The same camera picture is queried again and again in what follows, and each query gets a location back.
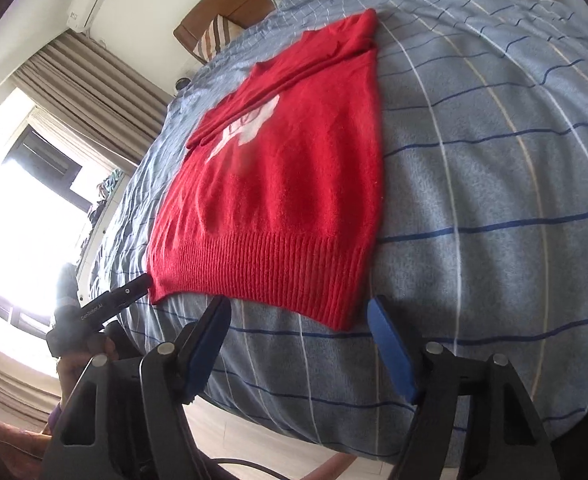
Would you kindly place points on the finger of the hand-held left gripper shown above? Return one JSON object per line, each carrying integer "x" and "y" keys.
{"x": 119, "y": 299}

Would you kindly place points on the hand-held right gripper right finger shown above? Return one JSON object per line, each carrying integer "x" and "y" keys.
{"x": 391, "y": 355}

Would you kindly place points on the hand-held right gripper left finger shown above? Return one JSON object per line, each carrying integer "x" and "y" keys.
{"x": 206, "y": 355}

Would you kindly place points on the red sweater with white animal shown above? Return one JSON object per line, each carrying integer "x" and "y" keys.
{"x": 284, "y": 185}

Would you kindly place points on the pile of clothes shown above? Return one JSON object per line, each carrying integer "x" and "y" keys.
{"x": 106, "y": 190}

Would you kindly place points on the person's left hand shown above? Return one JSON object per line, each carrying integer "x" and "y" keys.
{"x": 74, "y": 370}

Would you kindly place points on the beige curtain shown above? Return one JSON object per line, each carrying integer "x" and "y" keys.
{"x": 99, "y": 90}
{"x": 4, "y": 375}

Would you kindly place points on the window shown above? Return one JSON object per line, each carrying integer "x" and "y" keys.
{"x": 24, "y": 210}

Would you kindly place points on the bed with blue checked sheet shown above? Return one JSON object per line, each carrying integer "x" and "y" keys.
{"x": 474, "y": 185}

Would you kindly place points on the striped pillow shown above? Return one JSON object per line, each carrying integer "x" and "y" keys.
{"x": 216, "y": 35}

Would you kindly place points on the wooden headboard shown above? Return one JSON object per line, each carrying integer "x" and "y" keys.
{"x": 246, "y": 7}

